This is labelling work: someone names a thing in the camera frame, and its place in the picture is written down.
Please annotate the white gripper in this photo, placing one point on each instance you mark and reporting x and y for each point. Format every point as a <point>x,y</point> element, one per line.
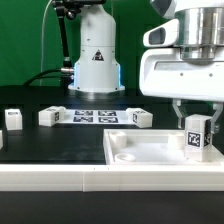
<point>163,73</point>

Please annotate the white square table top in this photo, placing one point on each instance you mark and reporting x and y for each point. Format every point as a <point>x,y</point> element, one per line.
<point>150,147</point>

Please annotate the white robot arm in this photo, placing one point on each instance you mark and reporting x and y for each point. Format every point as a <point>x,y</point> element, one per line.
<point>184,57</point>

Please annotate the fiducial tag sheet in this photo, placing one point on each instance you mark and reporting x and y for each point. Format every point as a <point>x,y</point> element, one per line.
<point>114,117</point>

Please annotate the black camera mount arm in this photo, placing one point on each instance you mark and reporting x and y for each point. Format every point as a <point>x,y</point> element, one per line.
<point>69,9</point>

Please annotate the white front fence rail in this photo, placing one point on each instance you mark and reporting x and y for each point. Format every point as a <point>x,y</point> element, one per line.
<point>90,178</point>

